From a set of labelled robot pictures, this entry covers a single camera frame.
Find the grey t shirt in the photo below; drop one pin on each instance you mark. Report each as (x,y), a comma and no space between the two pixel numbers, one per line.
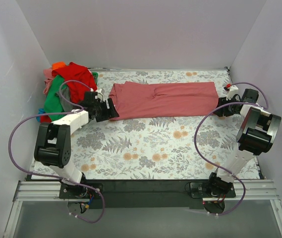
(65,100)

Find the red t shirt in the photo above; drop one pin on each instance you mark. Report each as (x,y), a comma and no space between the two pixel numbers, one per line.
(70,68)

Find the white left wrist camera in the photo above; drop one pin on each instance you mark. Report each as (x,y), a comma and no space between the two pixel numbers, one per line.
(100,94)

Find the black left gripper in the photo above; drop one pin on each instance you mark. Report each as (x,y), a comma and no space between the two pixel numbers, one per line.
(108,109)

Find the green t shirt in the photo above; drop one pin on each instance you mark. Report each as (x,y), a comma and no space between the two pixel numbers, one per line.
(78,84)

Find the aluminium front frame rail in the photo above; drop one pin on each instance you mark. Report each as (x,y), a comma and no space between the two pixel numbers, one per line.
(256,189)

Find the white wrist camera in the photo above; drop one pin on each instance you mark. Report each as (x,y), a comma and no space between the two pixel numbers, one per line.
(100,94)
(231,90)

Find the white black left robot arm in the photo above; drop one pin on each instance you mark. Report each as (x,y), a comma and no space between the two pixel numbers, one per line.
(53,144)

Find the blue cloth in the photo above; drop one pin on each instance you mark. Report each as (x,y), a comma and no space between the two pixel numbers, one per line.
(40,112)

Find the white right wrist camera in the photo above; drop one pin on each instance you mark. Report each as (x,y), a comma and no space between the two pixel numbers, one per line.
(231,90)

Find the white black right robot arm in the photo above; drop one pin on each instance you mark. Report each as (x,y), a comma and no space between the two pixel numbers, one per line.
(255,136)

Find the orange cloth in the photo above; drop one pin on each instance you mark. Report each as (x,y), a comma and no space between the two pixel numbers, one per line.
(58,65)

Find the floral patterned table mat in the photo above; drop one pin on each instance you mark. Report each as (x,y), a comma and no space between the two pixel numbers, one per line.
(158,148)

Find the pink t shirt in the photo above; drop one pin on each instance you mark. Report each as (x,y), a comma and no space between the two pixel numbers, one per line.
(135,100)

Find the light pink cloth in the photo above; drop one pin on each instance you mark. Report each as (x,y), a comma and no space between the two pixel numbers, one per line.
(48,79)

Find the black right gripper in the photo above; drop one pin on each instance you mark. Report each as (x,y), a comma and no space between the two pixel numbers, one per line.
(225,106)

